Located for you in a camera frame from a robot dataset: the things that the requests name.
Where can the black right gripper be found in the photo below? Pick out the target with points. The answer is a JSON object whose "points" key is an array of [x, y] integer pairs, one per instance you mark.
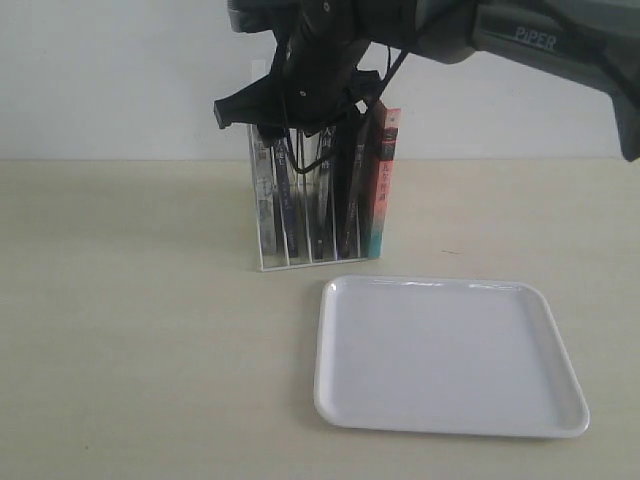
{"points": [[314, 64]]}

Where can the blue cover book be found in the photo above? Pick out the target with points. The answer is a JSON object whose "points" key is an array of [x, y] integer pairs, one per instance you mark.
{"points": [[286, 197]]}

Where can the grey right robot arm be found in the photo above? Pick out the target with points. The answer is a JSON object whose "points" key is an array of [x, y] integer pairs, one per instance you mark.
{"points": [[592, 43]]}

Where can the grey white cover book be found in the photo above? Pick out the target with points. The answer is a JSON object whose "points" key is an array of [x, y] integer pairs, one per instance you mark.
{"points": [[262, 176]]}

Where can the black white spine book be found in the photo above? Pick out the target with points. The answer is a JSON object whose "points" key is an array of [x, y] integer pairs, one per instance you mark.
{"points": [[320, 179]]}

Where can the red teal spine book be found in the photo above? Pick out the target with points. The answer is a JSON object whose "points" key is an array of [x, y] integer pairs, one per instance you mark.
{"points": [[385, 129]]}

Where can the white plastic tray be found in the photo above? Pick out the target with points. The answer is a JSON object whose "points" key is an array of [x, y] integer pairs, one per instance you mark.
{"points": [[444, 356]]}

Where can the white wire book rack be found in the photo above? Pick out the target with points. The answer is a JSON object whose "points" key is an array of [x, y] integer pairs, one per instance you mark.
{"points": [[301, 165]]}

